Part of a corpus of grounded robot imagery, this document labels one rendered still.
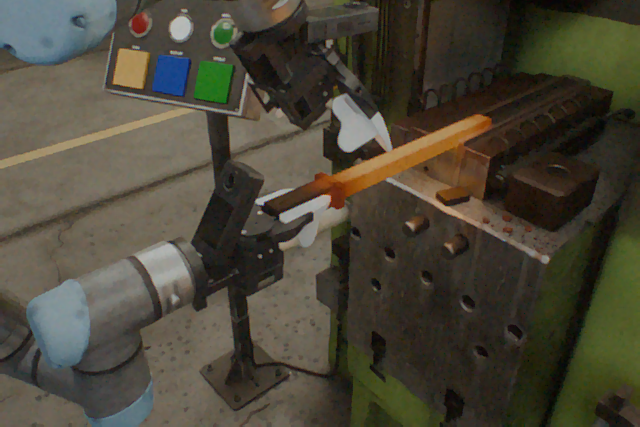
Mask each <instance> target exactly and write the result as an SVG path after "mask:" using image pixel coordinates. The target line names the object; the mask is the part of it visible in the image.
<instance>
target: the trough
mask: <svg viewBox="0 0 640 427"><path fill-rule="evenodd" d="M579 82H580V81H577V80H573V79H570V78H567V77H565V78H563V79H561V80H558V81H556V82H554V83H552V84H550V85H547V86H545V87H543V88H541V89H538V90H536V91H534V92H532V93H530V94H527V95H525V96H523V97H521V98H518V99H516V100H514V101H512V102H510V103H507V104H505V105H503V106H501V107H498V108H496V109H494V110H492V111H490V112H487V113H485V114H483V115H481V116H484V117H487V118H490V119H491V122H490V125H492V124H494V123H496V122H498V121H500V120H503V119H505V118H507V117H509V116H511V115H513V114H515V113H517V112H519V111H521V110H524V109H526V108H528V107H530V106H532V105H534V104H536V103H538V102H540V101H543V100H545V99H547V98H549V97H551V96H553V95H555V94H557V93H559V92H561V91H564V90H566V89H568V88H570V87H572V86H574V85H576V84H577V83H579Z"/></svg>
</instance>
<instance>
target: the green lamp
mask: <svg viewBox="0 0 640 427"><path fill-rule="evenodd" d="M233 30H234V28H233V26H232V25H231V24H230V23H228V22H222V23H220V24H219V25H217V27H216V28H215V31H214V33H213V38H214V41H215V42H216V43H217V44H219V45H225V44H227V43H229V42H230V40H231V39H232V37H233Z"/></svg>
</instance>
